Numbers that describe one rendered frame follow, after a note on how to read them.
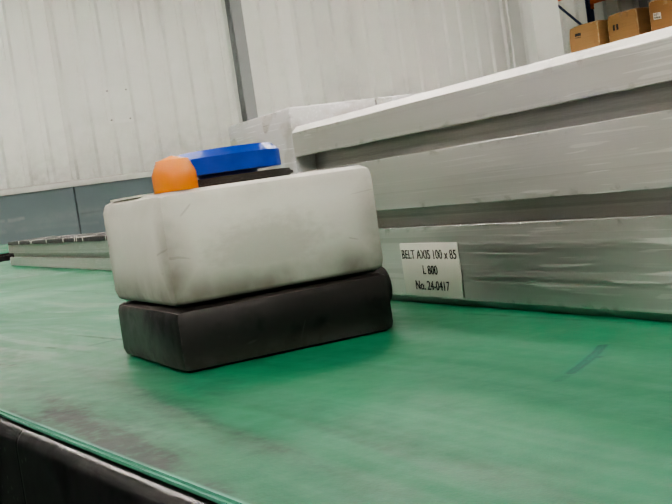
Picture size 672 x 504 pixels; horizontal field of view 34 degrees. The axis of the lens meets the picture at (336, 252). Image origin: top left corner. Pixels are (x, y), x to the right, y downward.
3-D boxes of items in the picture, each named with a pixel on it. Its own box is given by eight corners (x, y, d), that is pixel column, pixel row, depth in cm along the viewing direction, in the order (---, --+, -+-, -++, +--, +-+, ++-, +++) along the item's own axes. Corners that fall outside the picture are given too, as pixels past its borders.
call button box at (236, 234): (123, 355, 43) (97, 196, 43) (343, 310, 47) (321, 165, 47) (184, 375, 36) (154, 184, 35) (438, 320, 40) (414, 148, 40)
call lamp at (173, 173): (148, 195, 37) (143, 159, 37) (190, 189, 38) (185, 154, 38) (161, 192, 36) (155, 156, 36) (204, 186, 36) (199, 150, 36)
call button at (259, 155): (165, 209, 42) (157, 157, 42) (262, 195, 44) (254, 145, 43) (198, 205, 38) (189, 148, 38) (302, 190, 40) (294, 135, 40)
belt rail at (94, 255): (11, 265, 162) (7, 245, 161) (38, 260, 163) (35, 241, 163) (234, 277, 75) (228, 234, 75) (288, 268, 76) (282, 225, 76)
